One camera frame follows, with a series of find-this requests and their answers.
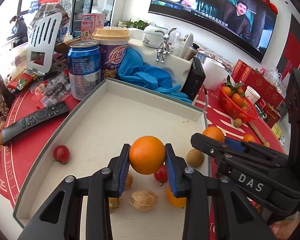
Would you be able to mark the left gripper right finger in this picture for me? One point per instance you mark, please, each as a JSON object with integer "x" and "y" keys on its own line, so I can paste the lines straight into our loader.
{"x": 235, "y": 217}

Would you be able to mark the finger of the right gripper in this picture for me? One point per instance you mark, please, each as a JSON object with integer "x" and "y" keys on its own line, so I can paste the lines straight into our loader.
{"x": 224, "y": 155}
{"x": 240, "y": 143}

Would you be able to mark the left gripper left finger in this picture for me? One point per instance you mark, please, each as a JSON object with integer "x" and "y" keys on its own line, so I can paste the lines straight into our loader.
{"x": 59, "y": 217}

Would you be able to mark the kiwi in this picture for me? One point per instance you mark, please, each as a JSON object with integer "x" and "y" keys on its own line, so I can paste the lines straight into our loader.
{"x": 237, "y": 122}
{"x": 194, "y": 157}

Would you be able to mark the dried physalis husk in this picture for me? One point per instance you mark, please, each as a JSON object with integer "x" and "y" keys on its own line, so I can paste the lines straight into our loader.
{"x": 129, "y": 180}
{"x": 114, "y": 204}

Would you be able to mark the red cherry tomato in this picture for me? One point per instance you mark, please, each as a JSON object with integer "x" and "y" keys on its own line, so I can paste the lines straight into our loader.
{"x": 161, "y": 174}

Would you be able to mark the large orange citrus fruit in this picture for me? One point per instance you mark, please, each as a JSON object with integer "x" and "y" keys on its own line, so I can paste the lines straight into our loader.
{"x": 147, "y": 155}

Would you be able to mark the right hand pink nails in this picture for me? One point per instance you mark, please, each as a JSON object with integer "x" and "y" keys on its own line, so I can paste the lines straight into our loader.
{"x": 282, "y": 227}

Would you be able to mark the far mandarin orange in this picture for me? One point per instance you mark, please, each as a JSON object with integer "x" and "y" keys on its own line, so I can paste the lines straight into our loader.
{"x": 248, "y": 138}

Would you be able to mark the mandarin orange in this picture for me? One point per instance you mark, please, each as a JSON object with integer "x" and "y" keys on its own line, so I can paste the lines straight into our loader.
{"x": 214, "y": 133}
{"x": 248, "y": 138}

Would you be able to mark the middle mandarin orange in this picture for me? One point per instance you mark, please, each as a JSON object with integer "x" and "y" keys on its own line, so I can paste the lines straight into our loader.
{"x": 214, "y": 133}

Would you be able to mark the wooden back scratcher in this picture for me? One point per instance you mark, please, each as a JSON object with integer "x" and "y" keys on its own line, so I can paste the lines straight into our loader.
{"x": 259, "y": 135}

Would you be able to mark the oval orange kumquat in tray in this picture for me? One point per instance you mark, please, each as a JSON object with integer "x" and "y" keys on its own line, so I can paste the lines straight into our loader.
{"x": 176, "y": 202}

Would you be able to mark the yellow small box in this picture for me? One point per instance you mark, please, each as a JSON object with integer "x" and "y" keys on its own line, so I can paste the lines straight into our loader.
{"x": 277, "y": 131}

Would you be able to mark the red plastic fruit basket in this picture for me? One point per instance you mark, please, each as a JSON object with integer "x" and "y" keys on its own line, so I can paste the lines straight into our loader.
{"x": 233, "y": 110}

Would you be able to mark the mandarins in basket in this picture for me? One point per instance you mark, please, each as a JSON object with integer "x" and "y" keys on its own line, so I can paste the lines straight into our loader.
{"x": 235, "y": 92}

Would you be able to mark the white floral paper cup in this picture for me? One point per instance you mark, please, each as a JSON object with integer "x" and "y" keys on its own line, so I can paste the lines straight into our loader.
{"x": 252, "y": 94}

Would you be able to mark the cherry tomato in tray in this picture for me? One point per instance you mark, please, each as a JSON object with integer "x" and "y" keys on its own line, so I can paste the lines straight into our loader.
{"x": 61, "y": 154}

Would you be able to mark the red gift boxes stack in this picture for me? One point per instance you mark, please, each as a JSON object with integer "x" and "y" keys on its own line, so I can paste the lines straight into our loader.
{"x": 270, "y": 98}

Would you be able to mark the black portable radio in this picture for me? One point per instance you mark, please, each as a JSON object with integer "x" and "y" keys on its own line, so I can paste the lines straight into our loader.
{"x": 194, "y": 79}

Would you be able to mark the white paper towel roll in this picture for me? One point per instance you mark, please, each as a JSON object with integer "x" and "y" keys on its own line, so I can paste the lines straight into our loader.
{"x": 215, "y": 73}

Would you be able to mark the white shallow box tray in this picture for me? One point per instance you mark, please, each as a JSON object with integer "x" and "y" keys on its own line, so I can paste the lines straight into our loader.
{"x": 114, "y": 114}

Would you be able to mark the white organizer container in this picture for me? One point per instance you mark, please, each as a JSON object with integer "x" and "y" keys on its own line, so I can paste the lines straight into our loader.
{"x": 177, "y": 68}

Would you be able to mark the dark spice bottle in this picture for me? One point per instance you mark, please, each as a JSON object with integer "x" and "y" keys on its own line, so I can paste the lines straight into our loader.
{"x": 191, "y": 51}

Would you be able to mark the black remote control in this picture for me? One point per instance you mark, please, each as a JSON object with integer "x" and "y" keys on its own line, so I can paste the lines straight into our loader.
{"x": 32, "y": 120}

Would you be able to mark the silver rabbit figurine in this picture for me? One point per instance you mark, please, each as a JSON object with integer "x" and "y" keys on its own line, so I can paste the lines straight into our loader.
{"x": 164, "y": 48}

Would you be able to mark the blue rubber gloves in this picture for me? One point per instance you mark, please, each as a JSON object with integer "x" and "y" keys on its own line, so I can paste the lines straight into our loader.
{"x": 133, "y": 70}

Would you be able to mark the purple milk tea cup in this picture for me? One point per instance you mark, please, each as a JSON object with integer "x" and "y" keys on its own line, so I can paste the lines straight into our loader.
{"x": 113, "y": 43}

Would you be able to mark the blue drink can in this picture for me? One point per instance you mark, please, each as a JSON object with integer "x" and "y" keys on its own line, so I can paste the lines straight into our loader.
{"x": 84, "y": 67}

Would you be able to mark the pink milk carton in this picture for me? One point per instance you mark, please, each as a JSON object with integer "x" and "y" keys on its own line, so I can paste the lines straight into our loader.
{"x": 90, "y": 22}

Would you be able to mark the white slotted spatula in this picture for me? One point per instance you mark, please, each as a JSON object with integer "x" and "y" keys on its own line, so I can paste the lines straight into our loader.
{"x": 41, "y": 44}

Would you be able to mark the wall television screen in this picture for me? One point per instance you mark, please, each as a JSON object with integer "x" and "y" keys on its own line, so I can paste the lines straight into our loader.
{"x": 248, "y": 24}

